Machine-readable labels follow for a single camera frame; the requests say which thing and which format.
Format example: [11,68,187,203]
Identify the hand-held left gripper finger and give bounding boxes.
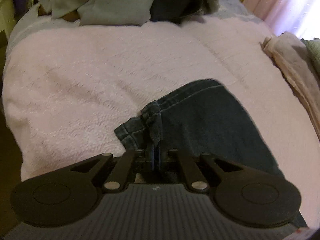
[154,142,253,193]
[67,142,155,193]

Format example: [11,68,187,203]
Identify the dark blue jeans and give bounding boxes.
[114,79,309,229]

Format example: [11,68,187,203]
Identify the dark grey garment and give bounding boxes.
[150,0,205,24]

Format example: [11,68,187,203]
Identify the pink bed blanket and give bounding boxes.
[2,17,320,230]

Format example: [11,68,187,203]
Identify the folded pink blanket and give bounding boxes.
[260,31,320,140]

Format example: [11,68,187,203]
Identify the green checked pillow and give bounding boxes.
[301,38,320,65]

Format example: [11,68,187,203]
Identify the pink patterned curtain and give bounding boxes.
[240,0,320,39]

